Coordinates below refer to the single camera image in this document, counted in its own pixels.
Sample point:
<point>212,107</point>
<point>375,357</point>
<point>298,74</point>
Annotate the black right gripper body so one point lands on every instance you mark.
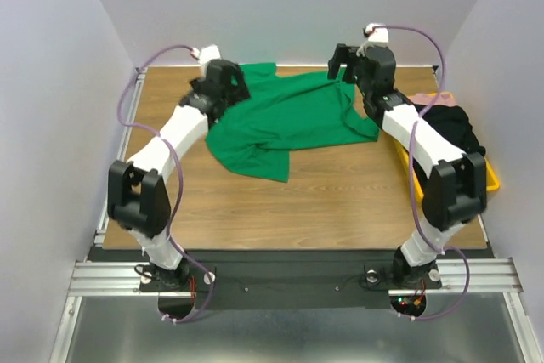
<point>340,62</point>

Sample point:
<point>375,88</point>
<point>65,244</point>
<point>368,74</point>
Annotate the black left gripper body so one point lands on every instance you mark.
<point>237,93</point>

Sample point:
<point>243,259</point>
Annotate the green t shirt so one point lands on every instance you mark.
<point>255,137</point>

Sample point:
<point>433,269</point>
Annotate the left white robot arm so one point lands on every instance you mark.
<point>137,197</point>

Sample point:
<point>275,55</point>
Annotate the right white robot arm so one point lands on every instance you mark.
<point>455,192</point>

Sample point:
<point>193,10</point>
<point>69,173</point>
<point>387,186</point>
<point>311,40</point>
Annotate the pink t shirt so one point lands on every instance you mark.
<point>445,99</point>

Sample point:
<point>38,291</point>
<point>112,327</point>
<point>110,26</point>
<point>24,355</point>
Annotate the black t shirt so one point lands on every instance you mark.
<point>453,124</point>

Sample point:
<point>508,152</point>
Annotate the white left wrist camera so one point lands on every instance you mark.
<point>204,56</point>

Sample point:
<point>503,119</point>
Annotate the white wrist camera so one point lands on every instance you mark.
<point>375,35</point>
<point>204,56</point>

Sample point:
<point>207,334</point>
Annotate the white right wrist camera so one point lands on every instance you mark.
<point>375,35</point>

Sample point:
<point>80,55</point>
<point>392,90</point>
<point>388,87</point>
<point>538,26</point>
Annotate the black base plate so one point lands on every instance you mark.
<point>321,263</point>

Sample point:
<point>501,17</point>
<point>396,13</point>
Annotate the aluminium mounting rail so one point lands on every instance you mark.
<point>449,276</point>

